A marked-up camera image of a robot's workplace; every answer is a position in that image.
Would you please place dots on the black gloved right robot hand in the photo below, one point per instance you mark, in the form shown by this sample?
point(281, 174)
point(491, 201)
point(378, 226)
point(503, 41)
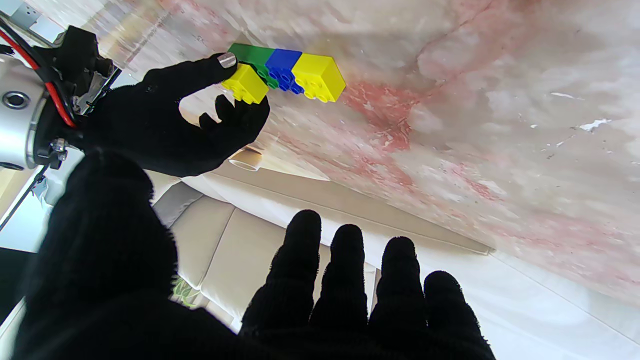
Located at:
point(145, 120)

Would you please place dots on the wooden bowl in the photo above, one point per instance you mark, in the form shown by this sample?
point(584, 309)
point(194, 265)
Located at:
point(246, 159)

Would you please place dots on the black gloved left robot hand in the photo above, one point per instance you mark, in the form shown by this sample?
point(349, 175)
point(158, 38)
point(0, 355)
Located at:
point(100, 280)

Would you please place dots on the tall green leafy plant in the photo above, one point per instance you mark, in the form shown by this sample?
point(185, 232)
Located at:
point(182, 295)

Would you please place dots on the beige sofa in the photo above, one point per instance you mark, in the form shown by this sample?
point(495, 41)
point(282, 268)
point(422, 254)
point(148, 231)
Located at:
point(240, 240)

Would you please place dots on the yellow toy brick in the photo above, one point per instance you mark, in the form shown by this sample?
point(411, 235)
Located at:
point(320, 75)
point(246, 84)

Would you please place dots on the green toy brick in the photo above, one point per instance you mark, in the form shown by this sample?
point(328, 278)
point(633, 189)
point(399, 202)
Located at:
point(239, 50)
point(261, 56)

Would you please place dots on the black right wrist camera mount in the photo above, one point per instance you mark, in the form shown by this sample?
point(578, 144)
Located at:
point(80, 55)

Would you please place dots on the white sheer curtain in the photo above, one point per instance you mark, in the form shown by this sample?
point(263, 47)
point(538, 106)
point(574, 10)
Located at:
point(550, 320)

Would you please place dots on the blue toy brick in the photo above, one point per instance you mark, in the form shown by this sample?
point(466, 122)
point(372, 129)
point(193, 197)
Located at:
point(282, 65)

